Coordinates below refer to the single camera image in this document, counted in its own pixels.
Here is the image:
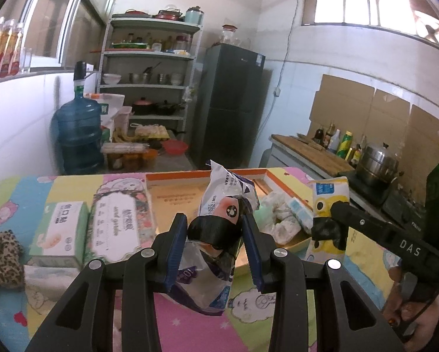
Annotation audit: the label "black induction cooker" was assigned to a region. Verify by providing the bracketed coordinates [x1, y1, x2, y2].
[338, 170, 399, 208]

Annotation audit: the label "leopard print scrunchie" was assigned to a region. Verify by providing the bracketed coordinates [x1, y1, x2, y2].
[0, 229, 25, 287]

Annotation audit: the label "green white carton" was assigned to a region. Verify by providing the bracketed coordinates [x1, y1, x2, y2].
[28, 201, 90, 268]

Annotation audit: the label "steel pot with ladle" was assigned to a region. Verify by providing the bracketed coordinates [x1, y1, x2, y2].
[129, 62, 157, 85]

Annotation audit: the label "floral tissue pack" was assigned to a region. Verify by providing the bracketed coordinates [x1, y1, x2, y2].
[83, 182, 157, 265]

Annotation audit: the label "red lidded black pot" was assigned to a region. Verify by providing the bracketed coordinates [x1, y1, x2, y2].
[132, 98, 155, 116]

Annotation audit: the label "purple white plastic packet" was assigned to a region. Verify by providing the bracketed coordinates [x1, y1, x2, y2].
[177, 159, 260, 316]

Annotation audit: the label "low green table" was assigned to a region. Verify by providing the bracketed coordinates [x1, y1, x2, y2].
[60, 152, 192, 175]

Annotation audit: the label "wall cable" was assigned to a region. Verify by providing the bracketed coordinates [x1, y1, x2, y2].
[276, 0, 301, 89]

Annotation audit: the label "clear glass jar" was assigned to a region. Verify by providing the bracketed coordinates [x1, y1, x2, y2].
[221, 25, 242, 47]

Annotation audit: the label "clear lidded food tray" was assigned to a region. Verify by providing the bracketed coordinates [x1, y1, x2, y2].
[101, 142, 149, 154]

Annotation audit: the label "grey kitchen counter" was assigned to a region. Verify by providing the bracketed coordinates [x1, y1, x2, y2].
[269, 141, 352, 187]

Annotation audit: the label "colourful cartoon printed blanket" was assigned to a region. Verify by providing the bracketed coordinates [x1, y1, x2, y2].
[0, 167, 403, 352]

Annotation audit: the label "egg tray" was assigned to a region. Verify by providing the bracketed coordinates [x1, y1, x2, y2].
[133, 123, 171, 141]

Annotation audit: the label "wooden cutting board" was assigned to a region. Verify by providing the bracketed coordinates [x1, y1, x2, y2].
[271, 134, 355, 177]

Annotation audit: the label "aluminium sliding window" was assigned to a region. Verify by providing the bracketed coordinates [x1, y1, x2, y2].
[21, 0, 110, 68]

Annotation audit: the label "white metal shelf rack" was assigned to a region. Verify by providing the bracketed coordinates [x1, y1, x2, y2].
[98, 14, 203, 155]

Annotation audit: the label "cardboard wall panel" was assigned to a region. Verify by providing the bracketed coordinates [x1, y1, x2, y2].
[308, 74, 439, 177]

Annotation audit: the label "person's right hand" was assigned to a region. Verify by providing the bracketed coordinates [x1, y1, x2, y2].
[382, 265, 439, 349]

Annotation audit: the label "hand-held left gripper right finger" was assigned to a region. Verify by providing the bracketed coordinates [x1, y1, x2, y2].
[240, 214, 407, 352]

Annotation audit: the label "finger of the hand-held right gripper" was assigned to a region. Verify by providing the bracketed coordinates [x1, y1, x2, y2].
[329, 200, 392, 244]

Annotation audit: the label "green bottle yellow cap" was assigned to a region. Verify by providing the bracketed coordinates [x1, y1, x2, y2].
[337, 131, 353, 158]

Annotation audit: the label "barred upper window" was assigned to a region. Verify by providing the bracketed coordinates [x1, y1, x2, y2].
[302, 0, 439, 49]

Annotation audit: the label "yellow plastic packet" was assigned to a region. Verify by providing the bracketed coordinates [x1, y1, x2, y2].
[305, 176, 352, 265]

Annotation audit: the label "blue water jug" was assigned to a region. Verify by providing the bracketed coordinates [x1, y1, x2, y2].
[51, 86, 106, 175]

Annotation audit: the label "blue white packet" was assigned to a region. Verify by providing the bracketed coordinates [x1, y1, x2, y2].
[288, 197, 315, 233]

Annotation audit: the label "steel steamer pot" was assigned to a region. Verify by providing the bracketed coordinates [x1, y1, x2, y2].
[356, 143, 400, 187]

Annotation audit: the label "dark refrigerator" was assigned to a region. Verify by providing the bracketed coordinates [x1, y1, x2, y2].
[192, 43, 267, 169]

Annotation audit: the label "bunch of bananas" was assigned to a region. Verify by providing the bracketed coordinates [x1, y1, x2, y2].
[111, 128, 136, 144]

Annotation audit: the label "red cooking pans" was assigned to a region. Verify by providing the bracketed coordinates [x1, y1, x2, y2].
[153, 5, 185, 21]

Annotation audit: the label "orange rimmed cardboard box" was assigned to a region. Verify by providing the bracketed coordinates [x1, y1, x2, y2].
[145, 169, 313, 253]

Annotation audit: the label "mint green sponge pack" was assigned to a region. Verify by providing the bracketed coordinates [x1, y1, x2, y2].
[259, 204, 279, 228]

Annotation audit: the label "red plastic basin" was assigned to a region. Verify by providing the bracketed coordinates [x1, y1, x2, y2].
[162, 140, 190, 156]

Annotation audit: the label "black water pump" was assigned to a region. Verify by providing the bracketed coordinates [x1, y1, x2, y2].
[74, 61, 95, 89]

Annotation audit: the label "teal lidded jar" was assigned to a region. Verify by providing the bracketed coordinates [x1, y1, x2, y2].
[184, 6, 205, 25]

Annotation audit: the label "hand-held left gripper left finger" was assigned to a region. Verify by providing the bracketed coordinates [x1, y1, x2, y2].
[25, 213, 189, 352]

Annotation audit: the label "white flour sack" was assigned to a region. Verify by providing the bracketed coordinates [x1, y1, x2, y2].
[89, 94, 126, 133]

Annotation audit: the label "black wok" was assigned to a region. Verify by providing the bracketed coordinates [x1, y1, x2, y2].
[155, 100, 187, 116]

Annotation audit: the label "row of condiment jars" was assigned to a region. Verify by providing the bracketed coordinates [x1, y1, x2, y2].
[122, 33, 191, 51]

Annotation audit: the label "clear drinking glass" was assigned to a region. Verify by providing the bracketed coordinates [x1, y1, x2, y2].
[21, 47, 33, 74]

